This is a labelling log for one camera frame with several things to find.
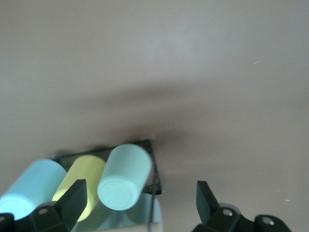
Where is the light blue cup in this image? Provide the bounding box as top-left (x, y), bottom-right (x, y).
top-left (0, 159), bottom-right (68, 220)

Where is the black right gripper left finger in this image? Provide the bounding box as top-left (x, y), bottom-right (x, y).
top-left (29, 178), bottom-right (87, 232)

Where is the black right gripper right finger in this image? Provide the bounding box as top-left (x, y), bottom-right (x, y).
top-left (193, 180), bottom-right (252, 232)

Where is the yellow cup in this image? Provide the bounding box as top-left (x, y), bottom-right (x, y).
top-left (52, 155), bottom-right (107, 222)

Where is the pale green cup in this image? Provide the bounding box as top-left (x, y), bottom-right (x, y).
top-left (97, 144), bottom-right (153, 211)

